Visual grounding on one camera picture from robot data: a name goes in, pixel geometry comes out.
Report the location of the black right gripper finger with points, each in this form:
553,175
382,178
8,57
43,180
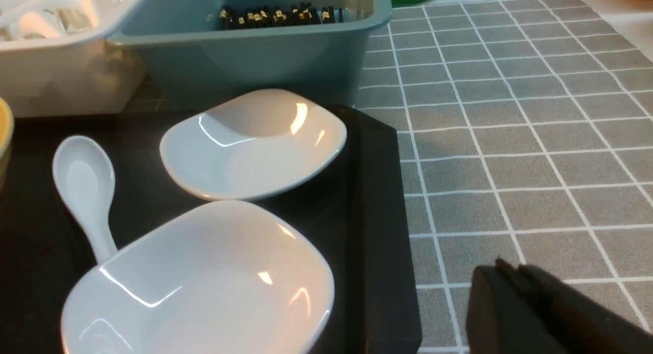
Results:
525,309

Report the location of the pile of white spoons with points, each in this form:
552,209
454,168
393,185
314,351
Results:
32,19

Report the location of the white ceramic soup spoon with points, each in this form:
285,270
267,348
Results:
86,182

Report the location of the black plastic serving tray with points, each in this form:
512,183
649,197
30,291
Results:
353,212

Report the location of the white plastic spoon bin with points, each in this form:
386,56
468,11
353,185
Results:
74,74

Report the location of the teal plastic chopstick bin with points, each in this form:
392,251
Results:
197,67

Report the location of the grey checked table mat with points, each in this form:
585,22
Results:
524,132

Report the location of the yellow noodle bowl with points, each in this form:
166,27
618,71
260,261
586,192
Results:
7,130

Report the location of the white square dish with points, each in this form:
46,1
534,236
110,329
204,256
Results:
224,277
252,147

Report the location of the bundle of black chopsticks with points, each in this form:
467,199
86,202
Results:
264,16

